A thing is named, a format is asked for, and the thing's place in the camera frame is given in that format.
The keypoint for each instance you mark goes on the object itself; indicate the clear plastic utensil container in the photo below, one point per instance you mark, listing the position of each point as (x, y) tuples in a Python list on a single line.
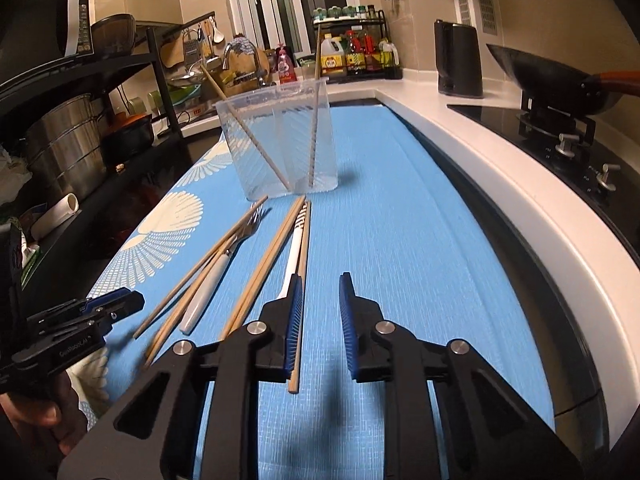
[(295, 135)]

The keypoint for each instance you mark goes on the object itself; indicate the white roll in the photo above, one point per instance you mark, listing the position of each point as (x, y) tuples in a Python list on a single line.
[(55, 215)]

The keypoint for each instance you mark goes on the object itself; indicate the dark pot orange rim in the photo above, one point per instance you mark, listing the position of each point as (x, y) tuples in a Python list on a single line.
[(130, 135)]

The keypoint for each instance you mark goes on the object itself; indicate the black metal shelf rack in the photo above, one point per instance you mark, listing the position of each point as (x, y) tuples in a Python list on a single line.
[(164, 85)]

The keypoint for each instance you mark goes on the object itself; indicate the glass jar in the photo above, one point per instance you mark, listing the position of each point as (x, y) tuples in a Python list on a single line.
[(305, 70)]

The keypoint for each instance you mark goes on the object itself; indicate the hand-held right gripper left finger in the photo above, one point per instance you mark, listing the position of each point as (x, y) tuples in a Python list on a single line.
[(296, 320)]

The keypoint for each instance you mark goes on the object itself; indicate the yellow oil bottle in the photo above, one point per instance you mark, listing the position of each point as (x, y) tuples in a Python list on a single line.
[(389, 55)]

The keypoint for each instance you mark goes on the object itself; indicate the white framed glass door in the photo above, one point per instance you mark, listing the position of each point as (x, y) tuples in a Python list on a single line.
[(295, 0)]

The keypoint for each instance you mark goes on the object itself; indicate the white hanging ladle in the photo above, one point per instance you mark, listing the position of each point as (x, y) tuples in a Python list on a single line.
[(218, 35)]

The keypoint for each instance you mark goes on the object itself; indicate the wooden cutting board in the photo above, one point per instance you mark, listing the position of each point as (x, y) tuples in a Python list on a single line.
[(245, 67)]

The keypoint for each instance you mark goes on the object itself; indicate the hanging wooden board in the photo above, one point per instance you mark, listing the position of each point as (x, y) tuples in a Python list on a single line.
[(172, 52)]

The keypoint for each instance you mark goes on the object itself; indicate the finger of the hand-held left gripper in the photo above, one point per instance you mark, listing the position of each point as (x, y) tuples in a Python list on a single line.
[(107, 299), (129, 304)]

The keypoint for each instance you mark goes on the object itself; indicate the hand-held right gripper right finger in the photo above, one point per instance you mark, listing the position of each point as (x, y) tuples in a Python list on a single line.
[(350, 325)]

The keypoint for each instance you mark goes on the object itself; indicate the silver stove knob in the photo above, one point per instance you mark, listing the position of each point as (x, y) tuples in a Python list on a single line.
[(567, 146), (606, 176)]

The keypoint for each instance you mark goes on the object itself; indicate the red refill pouch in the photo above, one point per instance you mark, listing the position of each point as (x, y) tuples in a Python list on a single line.
[(285, 65)]

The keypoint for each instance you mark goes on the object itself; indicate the person's left hand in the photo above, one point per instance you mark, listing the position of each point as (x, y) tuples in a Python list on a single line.
[(30, 417)]

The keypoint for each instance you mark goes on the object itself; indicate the black bowl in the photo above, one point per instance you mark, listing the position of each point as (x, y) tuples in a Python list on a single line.
[(114, 35)]

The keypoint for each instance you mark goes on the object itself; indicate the green plastic basin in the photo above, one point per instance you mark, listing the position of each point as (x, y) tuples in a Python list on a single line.
[(185, 94)]

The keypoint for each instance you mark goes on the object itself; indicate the white striped utensil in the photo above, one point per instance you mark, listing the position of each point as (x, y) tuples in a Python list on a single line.
[(295, 255)]

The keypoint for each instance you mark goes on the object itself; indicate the black gas stove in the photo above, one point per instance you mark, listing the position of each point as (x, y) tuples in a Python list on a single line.
[(500, 120)]

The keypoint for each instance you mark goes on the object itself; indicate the black microwave oven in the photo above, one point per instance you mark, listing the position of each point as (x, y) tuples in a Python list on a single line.
[(45, 25)]

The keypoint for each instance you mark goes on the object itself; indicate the wooden chopstick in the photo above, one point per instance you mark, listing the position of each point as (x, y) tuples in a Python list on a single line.
[(315, 120), (305, 240), (199, 267), (259, 271), (267, 272), (250, 137), (169, 332)]

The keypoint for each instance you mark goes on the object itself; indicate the large steel pot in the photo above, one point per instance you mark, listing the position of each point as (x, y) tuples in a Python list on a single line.
[(65, 145)]

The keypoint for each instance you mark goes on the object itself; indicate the blue shell-print mat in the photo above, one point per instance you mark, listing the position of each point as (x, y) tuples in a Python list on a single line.
[(400, 260)]

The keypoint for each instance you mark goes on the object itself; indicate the metal grater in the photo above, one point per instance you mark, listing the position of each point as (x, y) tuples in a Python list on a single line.
[(190, 50)]

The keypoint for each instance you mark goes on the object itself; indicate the row of spice jars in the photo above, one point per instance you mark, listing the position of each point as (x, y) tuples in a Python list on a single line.
[(345, 11)]

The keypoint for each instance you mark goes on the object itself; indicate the white jug yellow label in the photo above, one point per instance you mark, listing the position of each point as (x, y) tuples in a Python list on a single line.
[(332, 60)]

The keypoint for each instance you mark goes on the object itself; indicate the red-label sauce bottle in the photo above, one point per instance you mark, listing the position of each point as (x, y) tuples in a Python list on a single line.
[(354, 55), (372, 52)]

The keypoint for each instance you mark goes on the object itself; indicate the black electric kettle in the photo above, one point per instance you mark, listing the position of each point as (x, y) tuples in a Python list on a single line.
[(457, 60)]

